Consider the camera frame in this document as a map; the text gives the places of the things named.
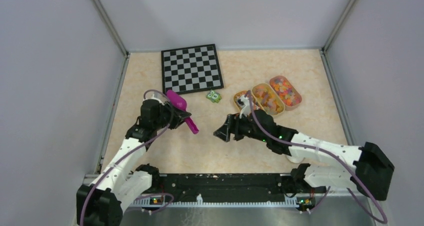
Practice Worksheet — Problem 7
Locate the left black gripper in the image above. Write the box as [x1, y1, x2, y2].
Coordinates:
[153, 100, 192, 130]

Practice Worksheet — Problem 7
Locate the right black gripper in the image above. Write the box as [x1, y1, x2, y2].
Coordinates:
[213, 110, 268, 143]

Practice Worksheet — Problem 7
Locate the magenta plastic scoop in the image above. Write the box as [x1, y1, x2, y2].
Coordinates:
[166, 89, 199, 135]

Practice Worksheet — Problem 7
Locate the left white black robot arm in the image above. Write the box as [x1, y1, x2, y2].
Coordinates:
[76, 97, 191, 226]

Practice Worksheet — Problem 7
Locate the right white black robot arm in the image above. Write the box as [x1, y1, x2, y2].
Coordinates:
[213, 109, 395, 201]

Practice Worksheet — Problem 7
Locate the tray with orange wrapped candies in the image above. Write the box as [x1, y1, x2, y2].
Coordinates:
[233, 90, 264, 111]

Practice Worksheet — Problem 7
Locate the tray with yellow gummy candies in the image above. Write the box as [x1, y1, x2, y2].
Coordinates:
[251, 83, 286, 116]

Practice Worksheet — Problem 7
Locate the tray with mixed colourful candies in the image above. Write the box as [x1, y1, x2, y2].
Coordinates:
[269, 75, 303, 111]

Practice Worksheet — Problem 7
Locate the green owl toy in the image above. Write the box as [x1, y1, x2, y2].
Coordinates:
[206, 90, 222, 103]

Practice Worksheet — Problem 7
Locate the black white chessboard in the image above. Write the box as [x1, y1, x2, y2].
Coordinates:
[160, 43, 225, 95]

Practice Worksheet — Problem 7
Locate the white round lid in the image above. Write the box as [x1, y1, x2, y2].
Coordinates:
[285, 155, 305, 164]

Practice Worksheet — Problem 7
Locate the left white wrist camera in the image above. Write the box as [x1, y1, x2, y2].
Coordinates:
[143, 92, 167, 105]

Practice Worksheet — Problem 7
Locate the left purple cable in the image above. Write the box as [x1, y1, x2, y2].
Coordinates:
[78, 89, 175, 226]

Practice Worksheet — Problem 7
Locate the purple cable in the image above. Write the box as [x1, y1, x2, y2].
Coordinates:
[78, 89, 175, 226]
[246, 90, 388, 225]

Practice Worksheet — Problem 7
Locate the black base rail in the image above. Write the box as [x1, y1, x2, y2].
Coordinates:
[142, 173, 327, 203]

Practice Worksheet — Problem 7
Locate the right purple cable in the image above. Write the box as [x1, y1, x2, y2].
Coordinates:
[246, 90, 388, 225]

